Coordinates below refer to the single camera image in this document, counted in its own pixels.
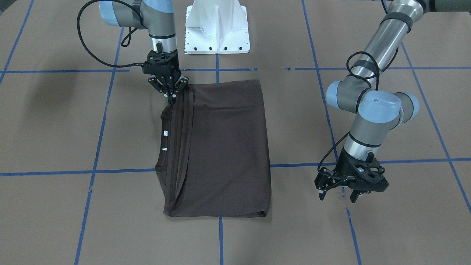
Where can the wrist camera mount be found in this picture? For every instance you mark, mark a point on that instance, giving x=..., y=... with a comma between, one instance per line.
x=161, y=63
x=369, y=175

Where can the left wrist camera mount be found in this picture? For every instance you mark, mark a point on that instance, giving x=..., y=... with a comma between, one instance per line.
x=369, y=175

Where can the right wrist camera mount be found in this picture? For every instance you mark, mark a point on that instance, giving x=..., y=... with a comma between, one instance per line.
x=161, y=63

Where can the brown t-shirt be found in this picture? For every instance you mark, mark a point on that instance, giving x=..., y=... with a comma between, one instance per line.
x=214, y=153

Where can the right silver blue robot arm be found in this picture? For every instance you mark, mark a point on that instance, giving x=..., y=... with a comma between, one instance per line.
x=156, y=16

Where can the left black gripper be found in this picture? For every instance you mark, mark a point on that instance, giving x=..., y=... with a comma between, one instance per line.
x=342, y=162

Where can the white column pedestal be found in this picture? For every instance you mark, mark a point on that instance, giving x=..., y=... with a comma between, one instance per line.
x=216, y=27

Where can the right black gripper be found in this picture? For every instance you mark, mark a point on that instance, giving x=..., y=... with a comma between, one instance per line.
x=164, y=82

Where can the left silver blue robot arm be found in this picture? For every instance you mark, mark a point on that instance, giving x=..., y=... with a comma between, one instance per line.
x=376, y=112

